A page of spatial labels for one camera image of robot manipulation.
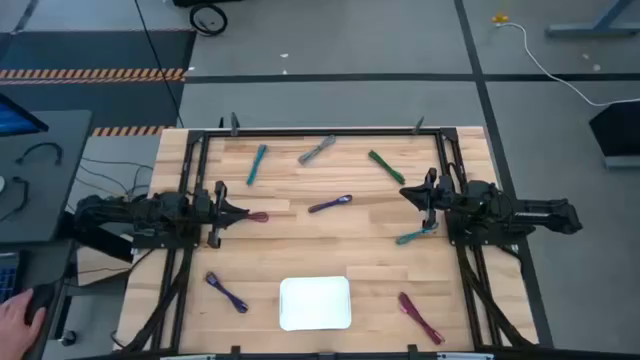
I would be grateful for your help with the black computer mouse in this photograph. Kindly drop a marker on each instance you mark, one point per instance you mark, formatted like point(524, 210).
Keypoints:
point(39, 300)

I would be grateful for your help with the black box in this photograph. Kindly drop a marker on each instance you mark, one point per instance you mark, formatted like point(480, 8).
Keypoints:
point(617, 130)

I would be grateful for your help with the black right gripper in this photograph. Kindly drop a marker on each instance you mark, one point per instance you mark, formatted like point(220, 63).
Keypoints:
point(439, 197)

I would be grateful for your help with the blue-grey metal stand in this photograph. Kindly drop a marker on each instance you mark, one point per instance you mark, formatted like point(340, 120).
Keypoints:
point(590, 30)

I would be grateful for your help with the white plastic tray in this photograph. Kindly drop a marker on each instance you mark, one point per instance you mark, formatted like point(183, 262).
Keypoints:
point(315, 303)

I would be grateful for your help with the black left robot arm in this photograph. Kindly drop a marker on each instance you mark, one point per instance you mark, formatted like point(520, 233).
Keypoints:
point(125, 210)

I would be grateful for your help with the yellow floor object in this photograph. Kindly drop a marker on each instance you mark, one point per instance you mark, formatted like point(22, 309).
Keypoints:
point(500, 18)

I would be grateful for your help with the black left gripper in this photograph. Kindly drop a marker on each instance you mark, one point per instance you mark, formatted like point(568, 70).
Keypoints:
point(212, 210)

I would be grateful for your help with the black aluminium table frame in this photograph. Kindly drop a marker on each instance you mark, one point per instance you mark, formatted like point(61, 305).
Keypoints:
point(320, 132)

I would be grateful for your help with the dark keyboard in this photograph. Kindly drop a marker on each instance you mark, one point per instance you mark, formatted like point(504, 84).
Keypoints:
point(7, 275)

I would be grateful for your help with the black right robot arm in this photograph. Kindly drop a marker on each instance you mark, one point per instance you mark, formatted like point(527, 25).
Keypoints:
point(515, 210)

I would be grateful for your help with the blue lit monitor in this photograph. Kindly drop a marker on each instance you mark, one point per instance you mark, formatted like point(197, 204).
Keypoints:
point(15, 120)

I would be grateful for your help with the person's hand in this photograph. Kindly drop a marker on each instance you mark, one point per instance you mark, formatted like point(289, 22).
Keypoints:
point(15, 330)

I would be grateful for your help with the black caster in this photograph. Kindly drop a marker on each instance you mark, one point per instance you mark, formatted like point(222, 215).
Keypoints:
point(68, 338)

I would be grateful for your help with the grey side desk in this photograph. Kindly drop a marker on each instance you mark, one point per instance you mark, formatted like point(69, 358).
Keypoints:
point(55, 200)

